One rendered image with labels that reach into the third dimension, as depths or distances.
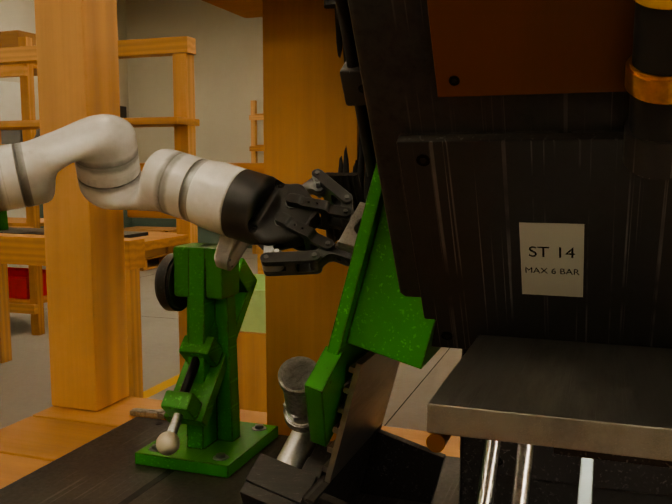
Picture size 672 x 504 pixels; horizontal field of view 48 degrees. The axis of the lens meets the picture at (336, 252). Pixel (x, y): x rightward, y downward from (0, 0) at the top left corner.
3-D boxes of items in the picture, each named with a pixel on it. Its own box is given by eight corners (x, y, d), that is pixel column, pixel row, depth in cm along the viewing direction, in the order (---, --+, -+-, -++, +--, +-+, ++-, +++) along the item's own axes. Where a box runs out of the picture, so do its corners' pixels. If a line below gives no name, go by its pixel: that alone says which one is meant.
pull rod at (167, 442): (172, 460, 88) (171, 412, 87) (151, 457, 89) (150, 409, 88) (196, 444, 93) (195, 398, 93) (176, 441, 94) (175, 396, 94)
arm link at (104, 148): (139, 130, 81) (0, 151, 76) (148, 198, 86) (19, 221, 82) (127, 100, 86) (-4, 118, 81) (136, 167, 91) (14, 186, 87)
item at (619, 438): (723, 490, 40) (726, 434, 40) (424, 452, 45) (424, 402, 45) (667, 335, 77) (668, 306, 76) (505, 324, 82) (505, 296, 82)
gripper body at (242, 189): (206, 208, 76) (290, 235, 73) (246, 149, 80) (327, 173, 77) (220, 252, 82) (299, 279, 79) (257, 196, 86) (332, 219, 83)
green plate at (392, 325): (402, 428, 65) (471, 188, 60) (314, 394, 67) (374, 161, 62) (431, 390, 75) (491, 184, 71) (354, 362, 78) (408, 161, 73)
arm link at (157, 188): (183, 246, 83) (176, 178, 77) (69, 207, 87) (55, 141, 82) (216, 213, 88) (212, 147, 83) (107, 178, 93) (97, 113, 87)
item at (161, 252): (144, 271, 926) (142, 234, 921) (85, 268, 948) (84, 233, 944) (189, 259, 1040) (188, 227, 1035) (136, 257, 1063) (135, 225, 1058)
